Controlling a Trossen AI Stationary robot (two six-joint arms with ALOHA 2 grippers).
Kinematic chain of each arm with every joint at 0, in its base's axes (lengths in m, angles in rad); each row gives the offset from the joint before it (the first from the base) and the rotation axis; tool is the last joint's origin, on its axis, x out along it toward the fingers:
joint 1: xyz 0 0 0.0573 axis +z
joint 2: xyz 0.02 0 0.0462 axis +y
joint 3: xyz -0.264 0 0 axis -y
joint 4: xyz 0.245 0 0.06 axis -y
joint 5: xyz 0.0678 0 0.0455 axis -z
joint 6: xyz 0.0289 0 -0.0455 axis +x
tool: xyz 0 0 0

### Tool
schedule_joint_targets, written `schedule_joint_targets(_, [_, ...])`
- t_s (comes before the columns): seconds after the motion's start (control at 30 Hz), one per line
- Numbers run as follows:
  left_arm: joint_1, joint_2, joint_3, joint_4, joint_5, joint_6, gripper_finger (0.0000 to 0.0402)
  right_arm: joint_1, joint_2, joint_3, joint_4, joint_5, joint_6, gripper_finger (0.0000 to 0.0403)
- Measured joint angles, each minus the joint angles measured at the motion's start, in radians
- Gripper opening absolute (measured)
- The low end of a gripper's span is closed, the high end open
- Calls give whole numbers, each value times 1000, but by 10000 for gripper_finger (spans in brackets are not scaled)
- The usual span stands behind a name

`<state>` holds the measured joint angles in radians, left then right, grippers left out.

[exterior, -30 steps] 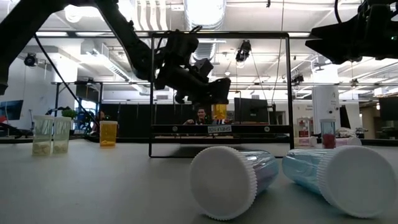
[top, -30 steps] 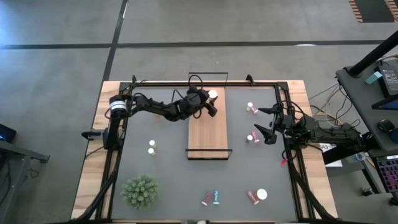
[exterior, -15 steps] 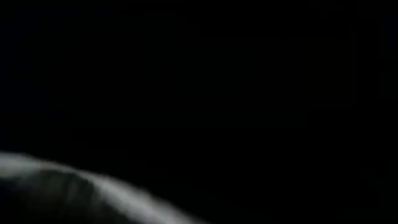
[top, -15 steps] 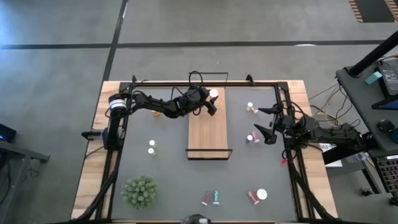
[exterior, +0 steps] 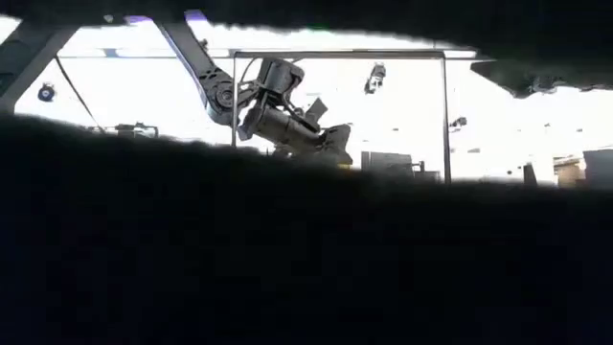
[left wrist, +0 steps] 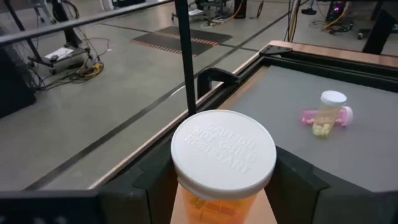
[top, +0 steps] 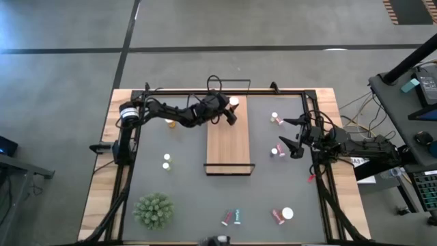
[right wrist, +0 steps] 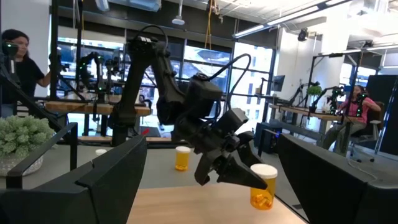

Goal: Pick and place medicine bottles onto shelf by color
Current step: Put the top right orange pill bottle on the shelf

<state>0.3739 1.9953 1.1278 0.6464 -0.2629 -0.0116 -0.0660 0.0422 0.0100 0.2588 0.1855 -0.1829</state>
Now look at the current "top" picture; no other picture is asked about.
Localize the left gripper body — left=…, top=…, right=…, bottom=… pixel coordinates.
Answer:
left=196, top=89, right=230, bottom=120

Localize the black computer mouse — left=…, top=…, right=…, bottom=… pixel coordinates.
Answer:
left=414, top=131, right=434, bottom=146

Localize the hazard striped floor mat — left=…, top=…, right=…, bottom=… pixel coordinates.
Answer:
left=382, top=0, right=437, bottom=25

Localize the clear plastic bottle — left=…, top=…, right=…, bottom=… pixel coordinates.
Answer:
left=379, top=167, right=404, bottom=180

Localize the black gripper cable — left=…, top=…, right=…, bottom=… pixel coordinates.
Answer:
left=186, top=74, right=223, bottom=103
left=305, top=109, right=339, bottom=137

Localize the dark tablet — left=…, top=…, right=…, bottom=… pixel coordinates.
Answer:
left=408, top=106, right=437, bottom=122

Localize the white paper sheet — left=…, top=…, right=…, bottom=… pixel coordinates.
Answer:
left=350, top=156, right=377, bottom=185

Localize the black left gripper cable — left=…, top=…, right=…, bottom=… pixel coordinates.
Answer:
left=186, top=74, right=223, bottom=103

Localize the backlit keyboard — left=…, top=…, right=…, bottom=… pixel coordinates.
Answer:
left=408, top=169, right=437, bottom=213

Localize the black power adapter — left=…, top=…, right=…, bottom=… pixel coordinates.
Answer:
left=411, top=66, right=437, bottom=107

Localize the wooden shelf black wire frame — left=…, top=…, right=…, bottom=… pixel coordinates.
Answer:
left=203, top=79, right=257, bottom=177

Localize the dark device with blue light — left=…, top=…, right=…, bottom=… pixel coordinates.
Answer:
left=0, top=135, right=19, bottom=158

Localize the black metal stand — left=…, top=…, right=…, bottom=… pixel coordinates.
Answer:
left=0, top=152, right=56, bottom=246

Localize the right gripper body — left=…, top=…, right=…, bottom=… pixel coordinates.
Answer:
left=289, top=115, right=325, bottom=161

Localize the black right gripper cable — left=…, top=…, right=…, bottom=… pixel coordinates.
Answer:
left=305, top=109, right=339, bottom=137

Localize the grey table mat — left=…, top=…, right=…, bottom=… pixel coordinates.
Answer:
left=122, top=95, right=328, bottom=243

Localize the artificial green potted plant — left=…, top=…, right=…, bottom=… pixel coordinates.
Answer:
left=132, top=191, right=175, bottom=231

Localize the black overhead camera pole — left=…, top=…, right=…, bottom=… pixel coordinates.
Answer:
left=381, top=33, right=437, bottom=85

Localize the grey side desk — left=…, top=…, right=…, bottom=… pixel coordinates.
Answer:
left=367, top=60, right=437, bottom=172

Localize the black clamp bracket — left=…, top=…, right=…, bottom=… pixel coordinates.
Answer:
left=89, top=141, right=119, bottom=155

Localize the black object with white patch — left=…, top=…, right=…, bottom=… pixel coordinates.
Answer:
left=199, top=234, right=232, bottom=246

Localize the black metal rig frame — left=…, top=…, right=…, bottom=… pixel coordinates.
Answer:
left=76, top=81, right=373, bottom=246

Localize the small teal box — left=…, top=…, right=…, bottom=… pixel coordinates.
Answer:
left=400, top=78, right=421, bottom=94

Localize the yellow and white cable bundle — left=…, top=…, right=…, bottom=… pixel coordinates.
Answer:
left=337, top=90, right=389, bottom=137

